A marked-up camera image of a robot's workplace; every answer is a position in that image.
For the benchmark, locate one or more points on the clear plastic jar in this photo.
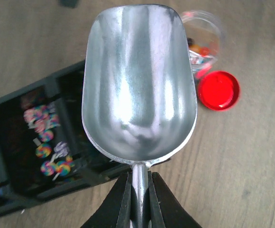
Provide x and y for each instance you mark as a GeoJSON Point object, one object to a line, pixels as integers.
{"type": "Point", "coordinates": [206, 38]}

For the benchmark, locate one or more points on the red jar lid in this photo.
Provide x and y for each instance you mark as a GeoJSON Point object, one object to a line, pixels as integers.
{"type": "Point", "coordinates": [219, 91]}

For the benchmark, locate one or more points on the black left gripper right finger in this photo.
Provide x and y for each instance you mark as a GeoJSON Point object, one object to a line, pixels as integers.
{"type": "Point", "coordinates": [165, 209]}

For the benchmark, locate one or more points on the black candy tray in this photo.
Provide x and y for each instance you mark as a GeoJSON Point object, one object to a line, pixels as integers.
{"type": "Point", "coordinates": [44, 152]}

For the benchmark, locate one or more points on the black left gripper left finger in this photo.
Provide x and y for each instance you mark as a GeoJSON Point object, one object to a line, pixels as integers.
{"type": "Point", "coordinates": [115, 211]}

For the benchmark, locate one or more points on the silver metal scoop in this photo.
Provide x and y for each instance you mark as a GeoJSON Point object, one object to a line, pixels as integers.
{"type": "Point", "coordinates": [139, 103]}

